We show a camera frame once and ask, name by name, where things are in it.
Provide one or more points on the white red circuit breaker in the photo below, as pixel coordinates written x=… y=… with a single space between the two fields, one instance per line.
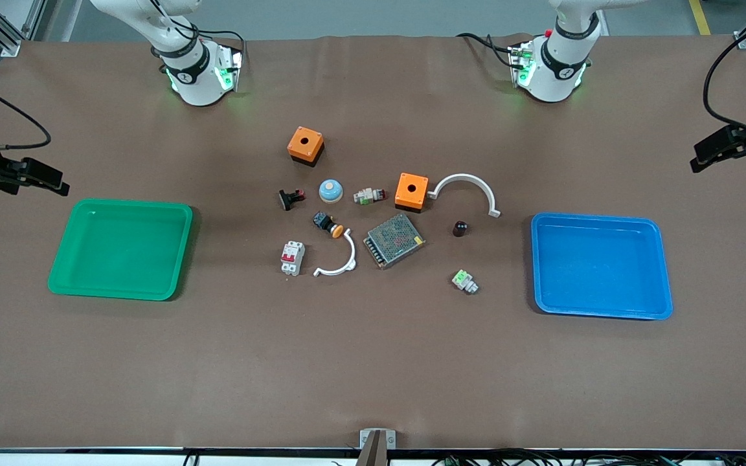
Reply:
x=293 y=257

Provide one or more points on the black cylindrical capacitor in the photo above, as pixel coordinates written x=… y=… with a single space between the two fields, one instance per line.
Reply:
x=460 y=229

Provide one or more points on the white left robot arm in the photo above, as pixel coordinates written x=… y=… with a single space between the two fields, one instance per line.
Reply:
x=554 y=77

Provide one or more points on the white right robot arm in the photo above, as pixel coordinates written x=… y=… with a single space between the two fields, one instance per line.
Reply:
x=185 y=77

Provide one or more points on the green plastic tray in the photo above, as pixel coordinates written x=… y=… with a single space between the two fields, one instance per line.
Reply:
x=120 y=249

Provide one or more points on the blue plastic tray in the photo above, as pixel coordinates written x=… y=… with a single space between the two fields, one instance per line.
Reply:
x=599 y=265

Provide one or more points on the orange black button box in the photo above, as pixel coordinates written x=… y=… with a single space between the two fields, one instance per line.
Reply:
x=295 y=147
x=405 y=194

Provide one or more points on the black orange push button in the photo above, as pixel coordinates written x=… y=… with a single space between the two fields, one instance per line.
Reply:
x=324 y=222

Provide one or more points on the green white contact block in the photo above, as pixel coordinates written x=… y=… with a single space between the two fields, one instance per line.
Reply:
x=462 y=280

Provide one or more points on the blue dome button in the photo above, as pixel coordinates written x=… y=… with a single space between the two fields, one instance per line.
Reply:
x=331 y=191

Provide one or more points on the white green red indicator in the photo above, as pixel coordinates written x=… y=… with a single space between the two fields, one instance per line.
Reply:
x=366 y=195

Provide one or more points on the metal mesh power supply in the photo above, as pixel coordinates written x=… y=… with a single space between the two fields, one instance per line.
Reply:
x=394 y=241

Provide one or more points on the aluminium frame profile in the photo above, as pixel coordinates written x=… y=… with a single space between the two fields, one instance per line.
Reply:
x=13 y=35

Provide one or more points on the black red switch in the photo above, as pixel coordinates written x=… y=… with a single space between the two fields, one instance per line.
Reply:
x=291 y=199

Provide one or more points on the large white arc bracket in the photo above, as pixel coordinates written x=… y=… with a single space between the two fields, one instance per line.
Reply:
x=470 y=177

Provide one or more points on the small white arc bracket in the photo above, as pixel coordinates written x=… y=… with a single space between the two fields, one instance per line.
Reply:
x=351 y=252

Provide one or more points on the grey metal table bracket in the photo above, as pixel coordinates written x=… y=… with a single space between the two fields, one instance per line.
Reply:
x=389 y=439

